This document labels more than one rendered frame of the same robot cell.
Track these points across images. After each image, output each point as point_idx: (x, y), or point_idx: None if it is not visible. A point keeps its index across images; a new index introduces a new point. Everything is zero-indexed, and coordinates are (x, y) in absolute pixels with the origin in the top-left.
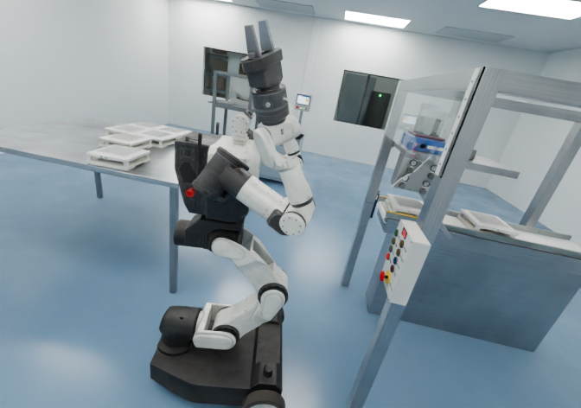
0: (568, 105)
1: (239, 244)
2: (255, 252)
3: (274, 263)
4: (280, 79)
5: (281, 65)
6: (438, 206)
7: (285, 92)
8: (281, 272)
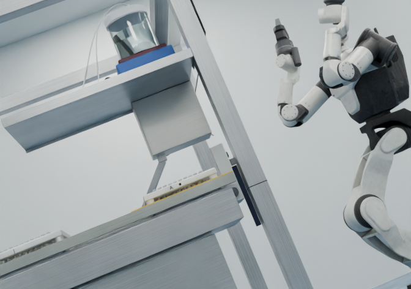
0: (111, 73)
1: (367, 146)
2: (361, 160)
3: (359, 186)
4: None
5: (275, 34)
6: None
7: (275, 48)
8: (354, 199)
